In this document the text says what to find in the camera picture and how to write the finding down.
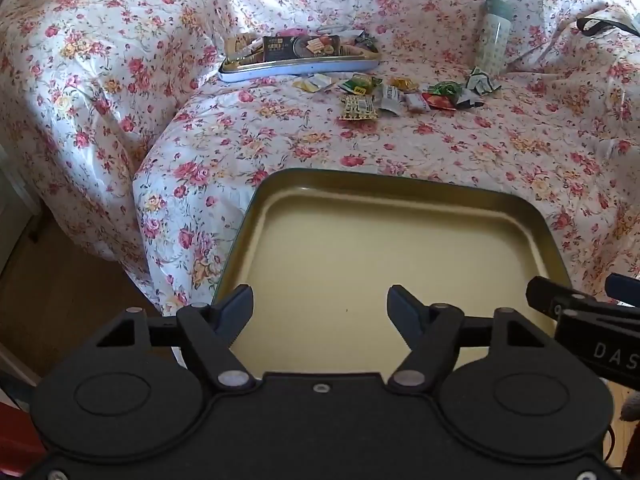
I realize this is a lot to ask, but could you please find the red object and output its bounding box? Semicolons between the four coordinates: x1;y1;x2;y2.
0;400;46;480

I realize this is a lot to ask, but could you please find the grey snack packet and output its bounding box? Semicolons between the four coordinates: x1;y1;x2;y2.
380;84;404;116

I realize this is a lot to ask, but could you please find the gold patterned snack packet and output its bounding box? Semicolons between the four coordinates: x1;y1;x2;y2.
339;96;378;122

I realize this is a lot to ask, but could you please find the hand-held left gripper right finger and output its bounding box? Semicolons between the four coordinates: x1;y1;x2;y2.
386;284;551;394

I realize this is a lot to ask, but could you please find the floral blanket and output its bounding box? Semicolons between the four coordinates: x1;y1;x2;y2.
0;0;640;317

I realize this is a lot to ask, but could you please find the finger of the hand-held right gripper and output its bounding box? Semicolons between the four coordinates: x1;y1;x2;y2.
526;276;601;322
606;274;640;307

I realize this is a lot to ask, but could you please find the pale green patterned bottle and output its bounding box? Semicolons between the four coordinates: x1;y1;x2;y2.
472;0;512;75

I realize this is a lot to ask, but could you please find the tin lid with yellow inside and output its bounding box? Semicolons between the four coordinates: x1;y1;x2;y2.
211;168;574;377

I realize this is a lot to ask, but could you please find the green snack packet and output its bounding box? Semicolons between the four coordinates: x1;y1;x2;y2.
341;74;383;96

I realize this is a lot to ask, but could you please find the white green wrapper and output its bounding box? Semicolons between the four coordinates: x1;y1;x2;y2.
455;66;502;109

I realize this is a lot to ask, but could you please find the brown kraft snack packet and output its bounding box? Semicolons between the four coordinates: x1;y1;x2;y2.
224;36;262;62

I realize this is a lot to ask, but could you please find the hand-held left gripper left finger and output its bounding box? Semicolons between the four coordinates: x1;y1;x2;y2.
90;284;255;392

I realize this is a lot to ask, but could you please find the black cracker packet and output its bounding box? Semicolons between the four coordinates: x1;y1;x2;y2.
262;35;342;62

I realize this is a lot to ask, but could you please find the red snack packet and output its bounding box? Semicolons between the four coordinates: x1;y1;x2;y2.
422;91;458;111

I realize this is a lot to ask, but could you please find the blue oval tin box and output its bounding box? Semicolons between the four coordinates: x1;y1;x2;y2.
218;30;382;83

